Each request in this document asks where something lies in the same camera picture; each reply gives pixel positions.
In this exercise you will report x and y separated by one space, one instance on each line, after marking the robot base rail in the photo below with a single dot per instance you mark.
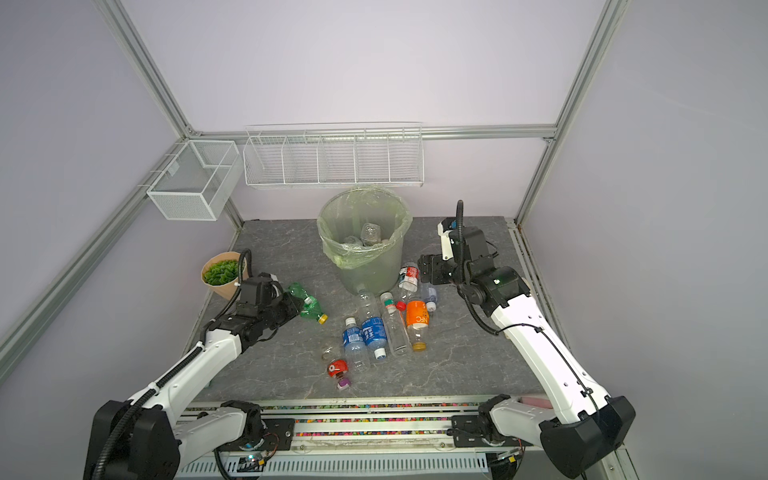
385 437

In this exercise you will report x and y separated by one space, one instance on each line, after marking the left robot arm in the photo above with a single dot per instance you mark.
141 438

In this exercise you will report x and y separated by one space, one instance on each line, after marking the small blue label bottle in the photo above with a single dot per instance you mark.
354 346

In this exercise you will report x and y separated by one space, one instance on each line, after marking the white wire wall basket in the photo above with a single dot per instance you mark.
331 155

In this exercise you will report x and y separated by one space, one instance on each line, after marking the red label purple cap bottle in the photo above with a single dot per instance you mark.
339 371

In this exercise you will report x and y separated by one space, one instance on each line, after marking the aluminium frame corner post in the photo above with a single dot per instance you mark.
126 34

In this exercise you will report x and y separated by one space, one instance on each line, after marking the blue label bottle white cap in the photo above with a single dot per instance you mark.
372 326

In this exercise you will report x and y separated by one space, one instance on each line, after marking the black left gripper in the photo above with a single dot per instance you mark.
292 307

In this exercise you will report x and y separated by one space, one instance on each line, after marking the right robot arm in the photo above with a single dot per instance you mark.
582 423

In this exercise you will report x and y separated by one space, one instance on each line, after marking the green artificial plant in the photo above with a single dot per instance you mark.
222 272

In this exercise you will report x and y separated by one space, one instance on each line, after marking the clear bottle blue cap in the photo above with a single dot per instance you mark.
428 293

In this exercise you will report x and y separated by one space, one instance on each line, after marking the purple pink tool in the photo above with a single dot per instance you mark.
536 401

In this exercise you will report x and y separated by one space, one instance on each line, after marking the crushed green bottle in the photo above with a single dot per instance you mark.
308 305

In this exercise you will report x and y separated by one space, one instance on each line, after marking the clear bottle yellow cap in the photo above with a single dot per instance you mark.
331 353

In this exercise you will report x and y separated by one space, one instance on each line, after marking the right aluminium frame post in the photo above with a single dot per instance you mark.
608 22

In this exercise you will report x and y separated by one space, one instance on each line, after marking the white mesh side basket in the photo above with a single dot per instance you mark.
198 181

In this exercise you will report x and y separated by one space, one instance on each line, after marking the beige plant pot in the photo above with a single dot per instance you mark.
228 291

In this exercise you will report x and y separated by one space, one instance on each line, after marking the clear bottle green cap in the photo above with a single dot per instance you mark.
396 330

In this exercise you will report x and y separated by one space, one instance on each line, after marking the orange label bottle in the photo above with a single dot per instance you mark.
417 323

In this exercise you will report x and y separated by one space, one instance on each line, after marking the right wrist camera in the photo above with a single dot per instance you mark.
445 231

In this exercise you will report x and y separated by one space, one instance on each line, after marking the red label cola bottle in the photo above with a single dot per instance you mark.
408 278

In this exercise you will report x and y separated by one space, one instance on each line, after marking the green bagged waste bin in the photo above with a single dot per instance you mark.
374 270

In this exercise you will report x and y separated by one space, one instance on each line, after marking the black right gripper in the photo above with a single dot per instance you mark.
434 264

